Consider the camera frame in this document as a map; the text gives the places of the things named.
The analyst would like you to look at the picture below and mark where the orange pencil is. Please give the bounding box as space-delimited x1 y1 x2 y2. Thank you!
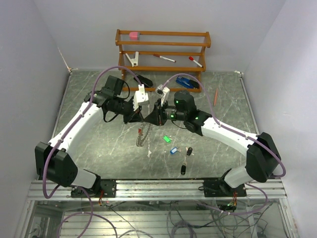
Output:
213 88 218 106

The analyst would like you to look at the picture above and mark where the black key fob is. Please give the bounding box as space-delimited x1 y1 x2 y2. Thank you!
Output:
186 147 193 156
180 165 186 175

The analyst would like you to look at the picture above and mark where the green key tag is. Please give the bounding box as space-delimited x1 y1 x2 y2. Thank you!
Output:
163 135 171 143

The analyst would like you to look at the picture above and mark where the aluminium mounting rail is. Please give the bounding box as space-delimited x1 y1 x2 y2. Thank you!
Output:
27 179 287 201

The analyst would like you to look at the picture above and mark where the purple cable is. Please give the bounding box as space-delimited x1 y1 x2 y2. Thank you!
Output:
162 73 287 179
42 65 144 200

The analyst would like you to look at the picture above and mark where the black key fob upper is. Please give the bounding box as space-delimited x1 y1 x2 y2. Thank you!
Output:
186 147 193 156

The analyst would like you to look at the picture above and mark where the wooden three-tier shelf rack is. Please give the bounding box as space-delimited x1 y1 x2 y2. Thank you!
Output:
115 29 211 80

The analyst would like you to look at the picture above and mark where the white plastic clip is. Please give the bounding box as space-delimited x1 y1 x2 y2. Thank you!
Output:
125 52 139 67

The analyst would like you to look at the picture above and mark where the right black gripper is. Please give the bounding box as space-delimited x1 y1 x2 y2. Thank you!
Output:
144 98 186 126

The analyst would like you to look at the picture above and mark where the pink eraser block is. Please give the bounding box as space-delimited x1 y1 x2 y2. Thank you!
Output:
129 31 140 41

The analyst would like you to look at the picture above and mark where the blue stapler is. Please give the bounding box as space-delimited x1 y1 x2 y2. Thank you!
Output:
176 76 200 89

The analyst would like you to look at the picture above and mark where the blue key tag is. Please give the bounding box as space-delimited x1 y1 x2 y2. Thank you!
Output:
170 147 178 155

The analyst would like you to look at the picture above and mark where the red capped white marker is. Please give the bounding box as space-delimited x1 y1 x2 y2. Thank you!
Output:
153 54 176 63

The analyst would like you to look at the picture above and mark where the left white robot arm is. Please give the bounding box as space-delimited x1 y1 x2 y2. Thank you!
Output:
35 76 149 197

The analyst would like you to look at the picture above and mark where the red tipped white marker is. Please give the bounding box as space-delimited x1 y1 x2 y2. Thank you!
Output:
189 56 203 67

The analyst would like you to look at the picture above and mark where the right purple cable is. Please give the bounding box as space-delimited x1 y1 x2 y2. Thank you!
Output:
162 73 287 179

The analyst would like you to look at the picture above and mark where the large metal keyring chain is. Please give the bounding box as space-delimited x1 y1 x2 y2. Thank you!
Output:
135 122 154 147

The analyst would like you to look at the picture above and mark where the purple cable loop below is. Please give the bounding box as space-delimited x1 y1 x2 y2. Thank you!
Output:
56 188 118 238

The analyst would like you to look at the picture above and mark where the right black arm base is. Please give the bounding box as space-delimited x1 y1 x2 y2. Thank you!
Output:
198 178 247 198

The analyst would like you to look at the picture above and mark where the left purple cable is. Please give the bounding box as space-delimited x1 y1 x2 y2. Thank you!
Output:
42 65 144 200

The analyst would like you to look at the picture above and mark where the black stapler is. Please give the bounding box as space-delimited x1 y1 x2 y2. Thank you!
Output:
136 74 154 88

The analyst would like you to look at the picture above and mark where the black key fob lower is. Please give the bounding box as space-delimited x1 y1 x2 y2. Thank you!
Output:
180 165 186 175

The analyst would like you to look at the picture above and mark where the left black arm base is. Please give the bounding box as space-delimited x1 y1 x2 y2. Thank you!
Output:
70 179 117 198

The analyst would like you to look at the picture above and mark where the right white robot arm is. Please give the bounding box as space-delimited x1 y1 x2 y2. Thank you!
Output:
145 88 281 196

